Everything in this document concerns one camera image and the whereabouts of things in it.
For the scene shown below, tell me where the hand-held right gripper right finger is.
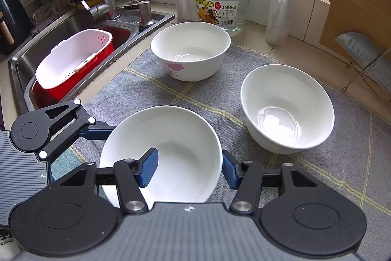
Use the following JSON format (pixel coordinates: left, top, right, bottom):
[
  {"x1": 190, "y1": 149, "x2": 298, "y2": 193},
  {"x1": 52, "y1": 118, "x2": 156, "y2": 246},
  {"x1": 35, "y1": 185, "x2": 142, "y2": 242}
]
[{"x1": 222, "y1": 150, "x2": 333, "y2": 216}]

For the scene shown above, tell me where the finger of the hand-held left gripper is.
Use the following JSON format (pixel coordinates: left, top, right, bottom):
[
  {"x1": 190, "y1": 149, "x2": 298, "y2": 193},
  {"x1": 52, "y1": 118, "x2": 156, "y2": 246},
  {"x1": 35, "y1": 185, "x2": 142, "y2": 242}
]
[{"x1": 38, "y1": 99, "x2": 117, "y2": 160}]

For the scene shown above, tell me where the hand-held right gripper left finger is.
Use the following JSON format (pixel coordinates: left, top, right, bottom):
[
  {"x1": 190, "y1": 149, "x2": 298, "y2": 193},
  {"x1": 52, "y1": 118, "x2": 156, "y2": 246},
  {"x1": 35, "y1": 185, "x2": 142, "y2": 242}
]
[{"x1": 46, "y1": 147, "x2": 159, "y2": 216}]

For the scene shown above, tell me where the small white floral bowl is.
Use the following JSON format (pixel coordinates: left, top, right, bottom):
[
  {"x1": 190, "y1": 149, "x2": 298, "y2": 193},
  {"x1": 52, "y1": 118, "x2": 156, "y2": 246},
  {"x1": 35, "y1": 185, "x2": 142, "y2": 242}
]
[
  {"x1": 151, "y1": 22, "x2": 232, "y2": 82},
  {"x1": 99, "y1": 105, "x2": 223, "y2": 209}
]

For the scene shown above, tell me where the large white floral bowl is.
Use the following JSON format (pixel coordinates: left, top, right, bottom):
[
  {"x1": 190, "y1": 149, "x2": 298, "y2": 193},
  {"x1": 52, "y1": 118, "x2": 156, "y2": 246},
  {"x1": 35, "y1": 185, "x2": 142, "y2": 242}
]
[{"x1": 240, "y1": 64, "x2": 335, "y2": 155}]

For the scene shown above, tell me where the red basin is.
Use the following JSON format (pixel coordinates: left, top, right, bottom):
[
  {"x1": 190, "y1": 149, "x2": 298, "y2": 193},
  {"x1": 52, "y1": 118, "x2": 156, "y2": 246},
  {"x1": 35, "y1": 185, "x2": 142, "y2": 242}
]
[{"x1": 32, "y1": 30, "x2": 115, "y2": 101}]

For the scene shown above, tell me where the white colander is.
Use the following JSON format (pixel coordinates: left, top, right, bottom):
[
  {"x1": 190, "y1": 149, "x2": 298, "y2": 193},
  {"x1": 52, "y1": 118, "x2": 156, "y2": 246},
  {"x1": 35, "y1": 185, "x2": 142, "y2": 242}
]
[{"x1": 35, "y1": 29, "x2": 112, "y2": 90}]

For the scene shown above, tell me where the stainless steel sink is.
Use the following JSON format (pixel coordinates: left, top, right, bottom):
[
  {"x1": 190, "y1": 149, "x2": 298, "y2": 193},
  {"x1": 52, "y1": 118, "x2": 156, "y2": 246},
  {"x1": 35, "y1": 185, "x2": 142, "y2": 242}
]
[{"x1": 8, "y1": 0, "x2": 174, "y2": 115}]

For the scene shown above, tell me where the grey plaid mat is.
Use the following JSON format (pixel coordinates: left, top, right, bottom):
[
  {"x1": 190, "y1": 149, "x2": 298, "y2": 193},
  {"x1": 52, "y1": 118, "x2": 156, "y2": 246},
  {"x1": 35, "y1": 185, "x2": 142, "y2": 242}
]
[{"x1": 50, "y1": 44, "x2": 391, "y2": 261}]

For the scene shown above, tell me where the metal soap dispenser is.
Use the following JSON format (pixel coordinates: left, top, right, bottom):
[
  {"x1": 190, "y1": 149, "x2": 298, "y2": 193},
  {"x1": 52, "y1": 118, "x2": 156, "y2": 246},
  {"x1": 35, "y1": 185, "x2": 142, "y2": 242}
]
[{"x1": 137, "y1": 0, "x2": 156, "y2": 28}]

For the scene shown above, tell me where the metal wire rack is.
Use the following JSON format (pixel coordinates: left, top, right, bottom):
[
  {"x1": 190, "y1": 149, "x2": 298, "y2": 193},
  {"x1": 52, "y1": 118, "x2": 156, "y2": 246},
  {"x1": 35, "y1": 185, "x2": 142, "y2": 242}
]
[{"x1": 323, "y1": 0, "x2": 391, "y2": 93}]

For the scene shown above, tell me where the kitchen knife with black handle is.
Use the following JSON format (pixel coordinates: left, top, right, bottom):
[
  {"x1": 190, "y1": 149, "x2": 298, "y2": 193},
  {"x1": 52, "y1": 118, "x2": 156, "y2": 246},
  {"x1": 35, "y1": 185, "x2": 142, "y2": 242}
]
[{"x1": 334, "y1": 32, "x2": 391, "y2": 90}]

